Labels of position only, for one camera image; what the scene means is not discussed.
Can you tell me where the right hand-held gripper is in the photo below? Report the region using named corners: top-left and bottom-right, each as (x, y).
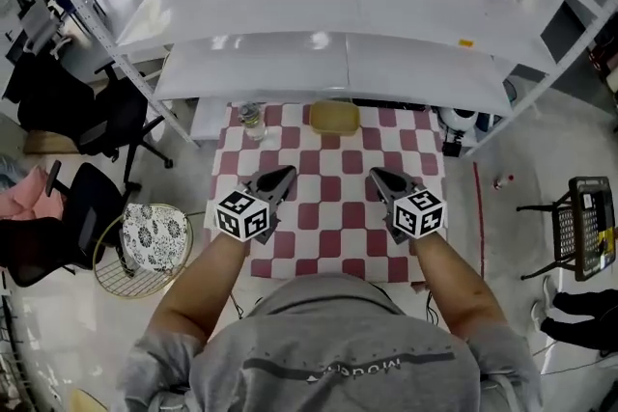
top-left (369, 166), bottom-right (446, 245)

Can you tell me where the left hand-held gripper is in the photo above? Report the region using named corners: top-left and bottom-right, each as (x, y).
top-left (214, 164), bottom-right (298, 245)

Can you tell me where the person's right forearm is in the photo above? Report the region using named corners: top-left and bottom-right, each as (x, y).
top-left (409, 226), bottom-right (512, 343)

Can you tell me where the person's left forearm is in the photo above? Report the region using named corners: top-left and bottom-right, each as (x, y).
top-left (152, 231), bottom-right (252, 344)

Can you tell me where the red white checkered tablecloth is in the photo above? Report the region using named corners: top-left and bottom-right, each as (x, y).
top-left (202, 100), bottom-right (450, 286)

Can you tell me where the clear plastic water bottle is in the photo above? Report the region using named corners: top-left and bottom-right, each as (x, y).
top-left (238, 101), bottom-right (268, 143)

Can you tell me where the white round appliance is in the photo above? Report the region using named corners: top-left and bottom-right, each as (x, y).
top-left (437, 106), bottom-right (480, 134)

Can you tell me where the black white floral cushion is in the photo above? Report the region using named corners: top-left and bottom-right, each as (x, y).
top-left (120, 203), bottom-right (187, 272)

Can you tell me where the yellow plastic basin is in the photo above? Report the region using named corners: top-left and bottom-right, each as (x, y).
top-left (308, 99), bottom-right (361, 136)

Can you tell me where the person's grey shirt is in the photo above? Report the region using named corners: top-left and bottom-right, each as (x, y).
top-left (113, 272), bottom-right (545, 412)

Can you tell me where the black crate stool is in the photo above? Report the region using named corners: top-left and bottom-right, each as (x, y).
top-left (516, 176), bottom-right (618, 284)

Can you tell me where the black office chair with jacket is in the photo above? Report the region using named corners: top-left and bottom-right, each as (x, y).
top-left (2, 47), bottom-right (175, 182)

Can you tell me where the pink cloth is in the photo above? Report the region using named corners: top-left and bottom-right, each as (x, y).
top-left (0, 166), bottom-right (65, 222)

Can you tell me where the black cable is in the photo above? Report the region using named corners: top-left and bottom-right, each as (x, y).
top-left (423, 288), bottom-right (438, 325)
top-left (228, 288), bottom-right (248, 320)

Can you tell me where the gold wire stool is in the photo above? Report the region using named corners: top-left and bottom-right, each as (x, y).
top-left (93, 202), bottom-right (194, 300)

